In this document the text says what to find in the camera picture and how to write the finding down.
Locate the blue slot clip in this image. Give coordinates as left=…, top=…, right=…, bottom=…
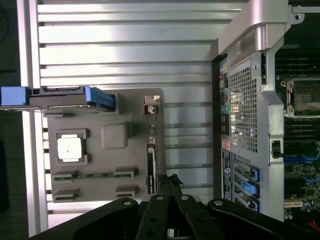
left=240, top=180, right=259, bottom=199
left=246, top=199, right=261, bottom=213
left=249, top=167, right=261, bottom=181

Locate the green RAM stick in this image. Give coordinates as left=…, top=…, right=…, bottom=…
left=53, top=172, right=133, bottom=181

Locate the grey parts rack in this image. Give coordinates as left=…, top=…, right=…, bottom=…
left=43, top=87, right=167, bottom=204

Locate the silver CPU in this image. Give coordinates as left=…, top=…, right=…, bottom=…
left=56, top=133, right=87, bottom=163

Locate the green motherboard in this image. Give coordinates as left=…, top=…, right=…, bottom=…
left=274, top=49, right=320, bottom=221

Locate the open black PC case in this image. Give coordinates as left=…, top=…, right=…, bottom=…
left=209, top=0, right=320, bottom=240

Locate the hard disk in blue carrier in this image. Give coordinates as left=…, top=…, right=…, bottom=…
left=0, top=85, right=118, bottom=113

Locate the CPU socket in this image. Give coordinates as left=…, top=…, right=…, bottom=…
left=279, top=78, right=320, bottom=118

